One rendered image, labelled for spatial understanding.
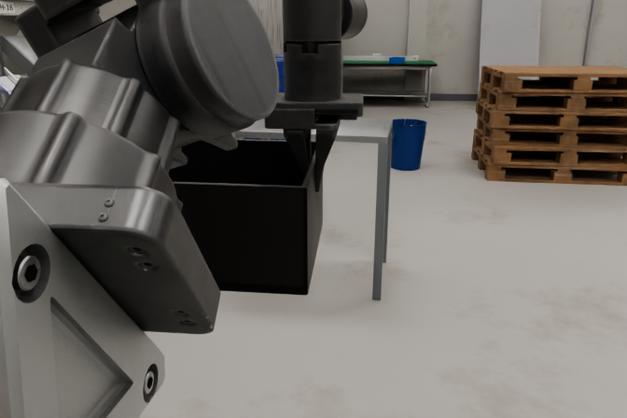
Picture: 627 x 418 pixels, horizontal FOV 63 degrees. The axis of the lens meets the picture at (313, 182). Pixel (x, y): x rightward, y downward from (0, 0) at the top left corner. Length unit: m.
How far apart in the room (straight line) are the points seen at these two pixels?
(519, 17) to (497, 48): 0.59
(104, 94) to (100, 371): 0.11
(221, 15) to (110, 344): 0.16
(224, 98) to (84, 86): 0.06
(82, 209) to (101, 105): 0.06
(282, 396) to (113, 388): 1.75
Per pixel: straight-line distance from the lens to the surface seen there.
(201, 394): 2.02
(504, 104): 4.45
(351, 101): 0.50
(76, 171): 0.19
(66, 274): 0.18
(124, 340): 0.22
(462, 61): 9.25
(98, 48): 0.24
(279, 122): 0.50
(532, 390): 2.14
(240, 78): 0.26
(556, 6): 9.58
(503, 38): 8.97
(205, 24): 0.25
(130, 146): 0.20
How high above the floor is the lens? 1.26
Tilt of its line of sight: 17 degrees down
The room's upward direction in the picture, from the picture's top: straight up
